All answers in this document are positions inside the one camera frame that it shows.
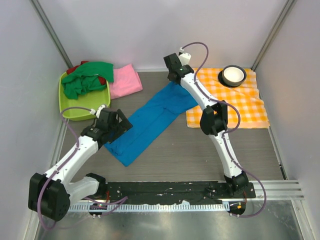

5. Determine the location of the blue t shirt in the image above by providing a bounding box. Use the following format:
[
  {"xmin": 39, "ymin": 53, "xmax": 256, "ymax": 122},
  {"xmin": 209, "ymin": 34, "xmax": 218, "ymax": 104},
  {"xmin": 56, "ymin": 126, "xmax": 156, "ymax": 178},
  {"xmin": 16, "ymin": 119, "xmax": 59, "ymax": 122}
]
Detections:
[{"xmin": 104, "ymin": 82, "xmax": 198, "ymax": 167}]

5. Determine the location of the black white bowl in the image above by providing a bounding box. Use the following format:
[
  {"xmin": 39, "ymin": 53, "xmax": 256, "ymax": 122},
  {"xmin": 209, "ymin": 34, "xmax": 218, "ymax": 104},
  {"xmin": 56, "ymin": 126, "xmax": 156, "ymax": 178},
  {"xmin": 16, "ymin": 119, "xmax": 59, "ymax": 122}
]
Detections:
[{"xmin": 218, "ymin": 65, "xmax": 247, "ymax": 88}]

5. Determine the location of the orange checkered cloth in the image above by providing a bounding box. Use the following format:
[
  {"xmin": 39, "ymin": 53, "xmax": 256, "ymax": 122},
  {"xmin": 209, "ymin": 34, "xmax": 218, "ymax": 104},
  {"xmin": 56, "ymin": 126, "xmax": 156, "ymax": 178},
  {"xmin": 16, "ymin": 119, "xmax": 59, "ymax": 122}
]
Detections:
[{"xmin": 197, "ymin": 68, "xmax": 270, "ymax": 129}]

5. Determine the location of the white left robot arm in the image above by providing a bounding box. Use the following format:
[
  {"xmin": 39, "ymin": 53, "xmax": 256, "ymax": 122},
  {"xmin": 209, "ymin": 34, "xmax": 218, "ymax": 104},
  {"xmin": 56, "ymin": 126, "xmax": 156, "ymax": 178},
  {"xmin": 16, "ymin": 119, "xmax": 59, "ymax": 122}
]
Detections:
[{"xmin": 28, "ymin": 104, "xmax": 133, "ymax": 222}]

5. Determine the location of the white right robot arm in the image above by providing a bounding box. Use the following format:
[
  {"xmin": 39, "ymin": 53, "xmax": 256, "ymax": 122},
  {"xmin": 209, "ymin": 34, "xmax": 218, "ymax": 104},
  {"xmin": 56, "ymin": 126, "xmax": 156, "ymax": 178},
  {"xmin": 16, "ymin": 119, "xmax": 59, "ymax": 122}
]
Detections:
[{"xmin": 163, "ymin": 53, "xmax": 249, "ymax": 198}]

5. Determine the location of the lime green plastic basin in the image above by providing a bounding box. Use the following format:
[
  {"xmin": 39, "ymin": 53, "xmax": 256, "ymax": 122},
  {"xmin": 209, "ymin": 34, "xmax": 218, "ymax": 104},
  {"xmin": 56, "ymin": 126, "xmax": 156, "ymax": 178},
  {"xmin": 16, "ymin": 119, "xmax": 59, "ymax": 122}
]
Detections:
[{"xmin": 58, "ymin": 72, "xmax": 111, "ymax": 121}]

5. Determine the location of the folded pink t shirt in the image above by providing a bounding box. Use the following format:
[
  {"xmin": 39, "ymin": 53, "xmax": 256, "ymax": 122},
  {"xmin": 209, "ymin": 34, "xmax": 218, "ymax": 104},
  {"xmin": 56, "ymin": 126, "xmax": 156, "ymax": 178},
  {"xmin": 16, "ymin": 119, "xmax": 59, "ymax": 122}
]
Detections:
[{"xmin": 109, "ymin": 64, "xmax": 143, "ymax": 100}]

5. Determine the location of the red t shirt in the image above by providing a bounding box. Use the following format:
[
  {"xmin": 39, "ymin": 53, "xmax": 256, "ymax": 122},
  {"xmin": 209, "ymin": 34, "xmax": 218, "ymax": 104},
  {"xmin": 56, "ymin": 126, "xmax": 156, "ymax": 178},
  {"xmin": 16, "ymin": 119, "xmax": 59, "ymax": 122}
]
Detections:
[{"xmin": 66, "ymin": 60, "xmax": 107, "ymax": 85}]

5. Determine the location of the green t shirt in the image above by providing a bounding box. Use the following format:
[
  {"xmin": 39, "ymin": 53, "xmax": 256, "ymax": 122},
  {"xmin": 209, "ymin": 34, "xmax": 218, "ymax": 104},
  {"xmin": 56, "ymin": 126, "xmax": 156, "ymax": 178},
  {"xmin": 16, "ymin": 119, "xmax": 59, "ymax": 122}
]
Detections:
[{"xmin": 61, "ymin": 61, "xmax": 114, "ymax": 100}]

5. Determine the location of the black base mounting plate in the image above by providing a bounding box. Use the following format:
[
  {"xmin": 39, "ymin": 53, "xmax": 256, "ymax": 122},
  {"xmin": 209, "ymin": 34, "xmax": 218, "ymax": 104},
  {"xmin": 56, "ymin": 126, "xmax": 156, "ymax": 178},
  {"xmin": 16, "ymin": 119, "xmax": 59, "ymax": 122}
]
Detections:
[{"xmin": 100, "ymin": 181, "xmax": 256, "ymax": 205}]

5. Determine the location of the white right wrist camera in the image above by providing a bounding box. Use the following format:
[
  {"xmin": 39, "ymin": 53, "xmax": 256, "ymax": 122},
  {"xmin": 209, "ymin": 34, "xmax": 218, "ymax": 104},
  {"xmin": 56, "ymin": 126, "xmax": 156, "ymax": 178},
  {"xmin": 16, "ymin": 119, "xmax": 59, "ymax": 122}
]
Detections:
[{"xmin": 178, "ymin": 47, "xmax": 191, "ymax": 66}]

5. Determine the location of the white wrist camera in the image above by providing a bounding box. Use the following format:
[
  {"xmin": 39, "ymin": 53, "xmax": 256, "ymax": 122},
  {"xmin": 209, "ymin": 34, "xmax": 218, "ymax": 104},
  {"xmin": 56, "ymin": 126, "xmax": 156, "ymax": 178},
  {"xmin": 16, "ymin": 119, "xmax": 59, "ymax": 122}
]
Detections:
[
  {"xmin": 89, "ymin": 104, "xmax": 109, "ymax": 118},
  {"xmin": 178, "ymin": 47, "xmax": 191, "ymax": 66}
]

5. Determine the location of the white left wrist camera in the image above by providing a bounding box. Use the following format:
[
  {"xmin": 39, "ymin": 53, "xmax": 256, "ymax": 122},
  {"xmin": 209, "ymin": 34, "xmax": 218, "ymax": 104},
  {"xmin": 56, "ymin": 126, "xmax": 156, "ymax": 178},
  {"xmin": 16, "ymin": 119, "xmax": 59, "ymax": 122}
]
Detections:
[{"xmin": 89, "ymin": 104, "xmax": 109, "ymax": 118}]

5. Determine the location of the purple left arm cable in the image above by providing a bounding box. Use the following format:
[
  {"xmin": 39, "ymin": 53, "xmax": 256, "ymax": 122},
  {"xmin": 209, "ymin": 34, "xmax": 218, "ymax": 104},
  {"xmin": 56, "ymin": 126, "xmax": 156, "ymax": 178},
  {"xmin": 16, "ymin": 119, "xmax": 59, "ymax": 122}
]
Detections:
[{"xmin": 37, "ymin": 106, "xmax": 129, "ymax": 230}]

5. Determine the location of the white slotted cable duct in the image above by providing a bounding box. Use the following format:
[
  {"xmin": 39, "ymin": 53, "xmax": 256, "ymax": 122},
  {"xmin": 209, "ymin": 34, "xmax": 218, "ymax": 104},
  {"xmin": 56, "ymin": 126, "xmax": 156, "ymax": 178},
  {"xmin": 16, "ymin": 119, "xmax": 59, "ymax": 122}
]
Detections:
[{"xmin": 68, "ymin": 201, "xmax": 230, "ymax": 213}]

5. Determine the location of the aluminium frame rail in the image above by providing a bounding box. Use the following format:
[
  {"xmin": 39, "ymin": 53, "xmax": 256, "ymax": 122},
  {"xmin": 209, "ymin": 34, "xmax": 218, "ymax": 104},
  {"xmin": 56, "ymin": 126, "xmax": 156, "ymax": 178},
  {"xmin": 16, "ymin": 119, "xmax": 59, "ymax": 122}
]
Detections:
[{"xmin": 262, "ymin": 180, "xmax": 305, "ymax": 201}]

